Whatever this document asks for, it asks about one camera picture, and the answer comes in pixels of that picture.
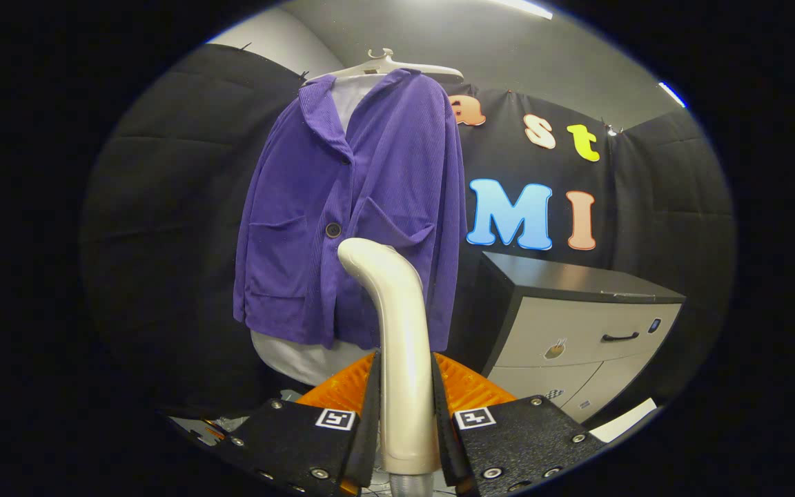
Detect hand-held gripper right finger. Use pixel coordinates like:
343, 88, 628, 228
429, 352, 607, 496

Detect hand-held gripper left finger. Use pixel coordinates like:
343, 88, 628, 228
227, 351, 382, 497

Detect white garment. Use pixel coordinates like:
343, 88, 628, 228
251, 75, 384, 387

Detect white garment steamer head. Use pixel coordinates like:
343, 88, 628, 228
337, 237, 442, 477

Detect purple jacket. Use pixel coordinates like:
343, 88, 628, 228
233, 69, 469, 353

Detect white clothes hanger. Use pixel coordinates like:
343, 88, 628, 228
306, 47, 465, 85

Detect white flat board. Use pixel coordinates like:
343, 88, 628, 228
589, 398, 658, 443

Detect grey cabinet with dark top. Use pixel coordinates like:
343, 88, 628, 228
470, 251, 687, 429

